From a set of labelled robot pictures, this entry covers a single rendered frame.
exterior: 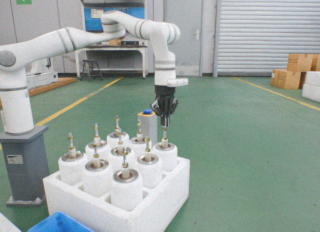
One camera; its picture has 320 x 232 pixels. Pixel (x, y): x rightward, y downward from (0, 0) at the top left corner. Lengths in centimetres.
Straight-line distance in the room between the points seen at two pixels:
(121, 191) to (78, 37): 59
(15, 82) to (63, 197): 45
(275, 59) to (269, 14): 112
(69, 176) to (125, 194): 24
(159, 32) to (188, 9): 511
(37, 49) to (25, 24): 589
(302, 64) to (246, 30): 213
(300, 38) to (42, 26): 657
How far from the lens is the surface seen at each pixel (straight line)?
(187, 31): 574
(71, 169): 79
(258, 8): 615
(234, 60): 591
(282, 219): 100
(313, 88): 347
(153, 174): 72
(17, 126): 96
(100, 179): 71
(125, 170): 64
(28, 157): 98
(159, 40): 72
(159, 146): 84
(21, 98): 94
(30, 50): 91
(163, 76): 73
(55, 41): 91
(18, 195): 108
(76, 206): 77
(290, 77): 424
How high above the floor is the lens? 60
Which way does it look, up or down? 15 degrees down
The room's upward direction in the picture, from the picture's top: straight up
